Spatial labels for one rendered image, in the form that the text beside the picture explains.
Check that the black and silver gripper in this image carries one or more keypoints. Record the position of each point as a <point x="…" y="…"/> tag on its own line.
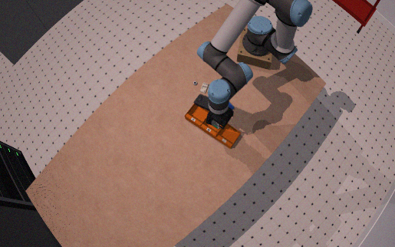
<point x="218" y="119"/>

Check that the orange three-compartment bin rack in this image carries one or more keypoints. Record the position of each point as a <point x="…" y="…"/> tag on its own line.
<point x="197" y="116"/>

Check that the white domino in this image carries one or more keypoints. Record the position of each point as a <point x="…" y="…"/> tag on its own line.
<point x="204" y="87"/>

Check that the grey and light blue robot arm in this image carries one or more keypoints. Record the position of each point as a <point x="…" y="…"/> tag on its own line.
<point x="258" y="41"/>

